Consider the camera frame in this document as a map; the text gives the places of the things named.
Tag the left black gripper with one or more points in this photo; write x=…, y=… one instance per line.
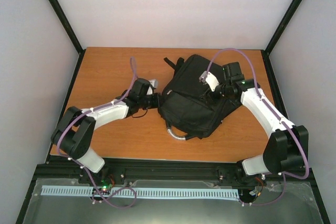
x=156, y=102

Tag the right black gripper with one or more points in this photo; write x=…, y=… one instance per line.
x=211, y=96

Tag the black student backpack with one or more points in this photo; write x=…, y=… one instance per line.
x=187, y=105

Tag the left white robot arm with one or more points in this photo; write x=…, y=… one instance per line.
x=73, y=133

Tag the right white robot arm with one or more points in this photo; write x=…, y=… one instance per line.
x=287, y=148

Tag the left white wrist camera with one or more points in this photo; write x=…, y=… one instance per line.
x=152, y=87

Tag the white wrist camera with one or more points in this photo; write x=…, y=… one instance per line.
x=152, y=87
x=208, y=78

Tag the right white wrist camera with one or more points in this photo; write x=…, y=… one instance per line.
x=208, y=78

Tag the black aluminium frame rail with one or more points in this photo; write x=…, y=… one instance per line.
x=122, y=171

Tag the light blue cable duct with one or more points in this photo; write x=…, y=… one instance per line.
x=142, y=193

